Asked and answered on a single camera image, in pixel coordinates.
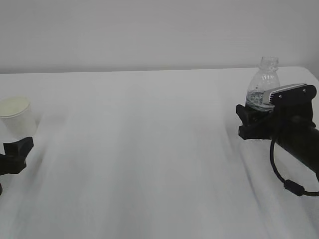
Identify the white paper cup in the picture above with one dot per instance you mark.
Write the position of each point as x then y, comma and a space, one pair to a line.
16, 114

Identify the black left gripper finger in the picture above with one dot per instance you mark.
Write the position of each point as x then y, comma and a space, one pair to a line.
19, 148

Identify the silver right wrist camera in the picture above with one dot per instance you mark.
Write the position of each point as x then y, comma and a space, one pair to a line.
289, 95

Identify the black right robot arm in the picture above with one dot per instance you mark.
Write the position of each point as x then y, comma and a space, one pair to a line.
308, 156

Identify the clear green-label water bottle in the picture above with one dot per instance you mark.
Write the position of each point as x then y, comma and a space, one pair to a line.
265, 79

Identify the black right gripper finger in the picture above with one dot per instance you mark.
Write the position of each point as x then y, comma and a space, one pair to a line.
248, 115

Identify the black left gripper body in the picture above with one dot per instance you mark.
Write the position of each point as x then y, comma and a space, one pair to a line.
12, 164

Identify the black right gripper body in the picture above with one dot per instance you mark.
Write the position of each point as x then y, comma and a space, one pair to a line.
288, 125

